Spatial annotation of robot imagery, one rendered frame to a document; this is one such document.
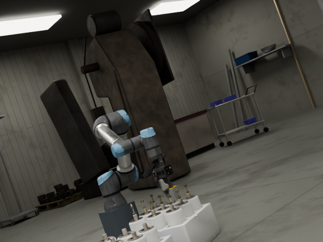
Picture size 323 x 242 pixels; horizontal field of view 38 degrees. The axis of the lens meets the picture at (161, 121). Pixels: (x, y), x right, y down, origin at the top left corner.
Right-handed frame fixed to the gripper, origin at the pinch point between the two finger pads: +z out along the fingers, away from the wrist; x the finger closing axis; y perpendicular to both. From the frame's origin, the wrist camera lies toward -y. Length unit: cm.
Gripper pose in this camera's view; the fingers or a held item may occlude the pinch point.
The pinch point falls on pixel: (165, 192)
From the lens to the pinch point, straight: 252.3
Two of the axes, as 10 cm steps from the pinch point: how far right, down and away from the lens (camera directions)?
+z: 3.3, 9.4, -0.2
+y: 7.3, -2.8, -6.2
